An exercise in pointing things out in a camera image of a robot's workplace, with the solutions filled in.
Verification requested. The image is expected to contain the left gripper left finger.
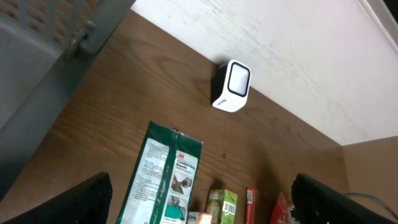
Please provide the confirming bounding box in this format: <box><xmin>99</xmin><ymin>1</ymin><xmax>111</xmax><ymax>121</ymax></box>
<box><xmin>3</xmin><ymin>172</ymin><xmax>113</xmax><ymax>224</ymax></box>

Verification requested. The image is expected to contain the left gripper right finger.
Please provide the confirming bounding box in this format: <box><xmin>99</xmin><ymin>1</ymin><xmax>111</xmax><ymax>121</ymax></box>
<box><xmin>291</xmin><ymin>173</ymin><xmax>393</xmax><ymax>224</ymax></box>

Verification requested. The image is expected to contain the red snack bag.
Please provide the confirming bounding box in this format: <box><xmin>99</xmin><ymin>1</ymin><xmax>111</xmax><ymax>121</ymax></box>
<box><xmin>269</xmin><ymin>192</ymin><xmax>300</xmax><ymax>224</ymax></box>

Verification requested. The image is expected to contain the green white snack bag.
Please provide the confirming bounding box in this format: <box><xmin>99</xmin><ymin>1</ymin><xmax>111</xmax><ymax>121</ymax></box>
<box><xmin>116</xmin><ymin>121</ymin><xmax>203</xmax><ymax>224</ymax></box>

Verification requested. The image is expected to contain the green juice carton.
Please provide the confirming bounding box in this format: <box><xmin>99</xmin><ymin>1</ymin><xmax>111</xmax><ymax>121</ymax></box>
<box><xmin>206</xmin><ymin>189</ymin><xmax>238</xmax><ymax>224</ymax></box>

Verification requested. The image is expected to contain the orange juice carton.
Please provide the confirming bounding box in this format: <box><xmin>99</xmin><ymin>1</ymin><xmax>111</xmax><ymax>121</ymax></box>
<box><xmin>187</xmin><ymin>212</ymin><xmax>213</xmax><ymax>224</ymax></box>

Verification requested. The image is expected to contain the white barcode scanner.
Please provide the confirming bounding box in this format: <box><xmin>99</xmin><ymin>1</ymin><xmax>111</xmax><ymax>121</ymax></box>
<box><xmin>211</xmin><ymin>60</ymin><xmax>252</xmax><ymax>113</ymax></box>

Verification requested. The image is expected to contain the grey plastic laundry basket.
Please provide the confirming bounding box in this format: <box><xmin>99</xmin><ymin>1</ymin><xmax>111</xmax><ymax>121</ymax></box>
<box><xmin>1</xmin><ymin>0</ymin><xmax>135</xmax><ymax>195</ymax></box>

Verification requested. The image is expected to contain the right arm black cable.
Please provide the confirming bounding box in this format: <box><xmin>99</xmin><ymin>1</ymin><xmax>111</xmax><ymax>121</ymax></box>
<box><xmin>343</xmin><ymin>192</ymin><xmax>398</xmax><ymax>214</ymax></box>

